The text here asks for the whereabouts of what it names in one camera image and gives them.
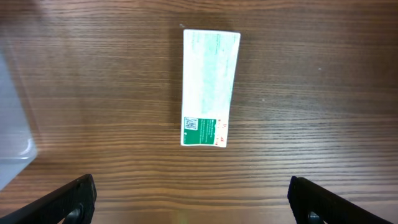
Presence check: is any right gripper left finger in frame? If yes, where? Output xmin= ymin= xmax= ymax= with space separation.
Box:
xmin=1 ymin=174 xmax=97 ymax=224

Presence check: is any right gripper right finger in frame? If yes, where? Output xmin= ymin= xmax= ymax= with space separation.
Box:
xmin=287 ymin=176 xmax=388 ymax=224

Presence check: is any white green slim box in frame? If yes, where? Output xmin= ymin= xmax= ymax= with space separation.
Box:
xmin=180 ymin=29 xmax=241 ymax=147

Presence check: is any clear plastic container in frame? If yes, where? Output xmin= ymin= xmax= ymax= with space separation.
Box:
xmin=0 ymin=56 xmax=37 ymax=189

